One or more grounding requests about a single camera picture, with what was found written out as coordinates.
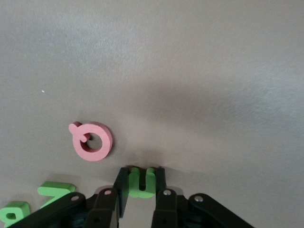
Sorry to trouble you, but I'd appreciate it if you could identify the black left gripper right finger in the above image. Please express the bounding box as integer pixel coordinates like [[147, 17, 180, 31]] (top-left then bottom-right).
[[152, 167, 255, 228]]

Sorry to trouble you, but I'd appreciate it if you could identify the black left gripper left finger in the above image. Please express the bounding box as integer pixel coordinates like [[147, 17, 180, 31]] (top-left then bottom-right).
[[7, 167, 130, 228]]

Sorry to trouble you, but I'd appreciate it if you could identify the green foam letter Z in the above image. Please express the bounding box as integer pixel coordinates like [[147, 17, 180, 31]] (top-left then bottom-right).
[[38, 181, 76, 209]]

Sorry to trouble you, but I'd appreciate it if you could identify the green foam letter u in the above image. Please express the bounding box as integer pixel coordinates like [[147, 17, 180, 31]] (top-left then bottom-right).
[[128, 167, 157, 199]]

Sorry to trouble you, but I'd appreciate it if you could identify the green foam capital B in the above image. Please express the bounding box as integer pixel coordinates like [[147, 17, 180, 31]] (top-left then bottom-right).
[[0, 201, 31, 228]]

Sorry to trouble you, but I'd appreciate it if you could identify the pink foam letter Q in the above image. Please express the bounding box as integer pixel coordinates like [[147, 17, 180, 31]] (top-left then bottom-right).
[[68, 121, 114, 162]]

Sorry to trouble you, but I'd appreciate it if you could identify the brown table mat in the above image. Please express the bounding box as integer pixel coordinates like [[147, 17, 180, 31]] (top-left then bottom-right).
[[0, 0, 304, 228]]

